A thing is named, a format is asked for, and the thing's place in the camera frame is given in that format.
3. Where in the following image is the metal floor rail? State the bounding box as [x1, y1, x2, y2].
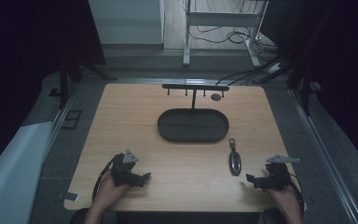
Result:
[41, 81, 83, 162]
[287, 88, 358, 224]

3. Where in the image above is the black key rack with tray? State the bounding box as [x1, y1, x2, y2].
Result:
[157, 83, 230, 145]

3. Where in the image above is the person's right hand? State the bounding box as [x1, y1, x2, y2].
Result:
[268, 185, 308, 218]

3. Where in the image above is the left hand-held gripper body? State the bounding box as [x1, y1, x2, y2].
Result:
[110, 148, 140, 189]

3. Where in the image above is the black car key with ring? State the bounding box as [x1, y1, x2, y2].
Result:
[227, 138, 242, 177]

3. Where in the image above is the person's left hand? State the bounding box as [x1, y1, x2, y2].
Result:
[96, 170, 131, 209]

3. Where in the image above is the white power strip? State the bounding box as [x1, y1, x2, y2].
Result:
[266, 62, 283, 75]

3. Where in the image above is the white cabinet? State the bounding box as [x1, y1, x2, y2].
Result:
[88, 0, 166, 50]

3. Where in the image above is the white desk frame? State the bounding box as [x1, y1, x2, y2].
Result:
[182, 0, 269, 68]

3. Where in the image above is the black metal stand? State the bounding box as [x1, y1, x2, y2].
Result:
[251, 46, 323, 117]
[48, 57, 118, 110]

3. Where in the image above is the white sheet roll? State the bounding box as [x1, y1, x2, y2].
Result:
[0, 120, 54, 224]

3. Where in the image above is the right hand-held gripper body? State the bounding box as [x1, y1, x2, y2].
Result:
[262, 154, 301, 192]

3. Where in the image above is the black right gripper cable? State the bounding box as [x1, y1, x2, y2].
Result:
[280, 169, 306, 216]

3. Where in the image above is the tangle of black floor cables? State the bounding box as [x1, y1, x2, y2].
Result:
[182, 0, 281, 87]

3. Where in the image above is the grey tape strip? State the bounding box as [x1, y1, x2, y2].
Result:
[57, 191, 80, 203]

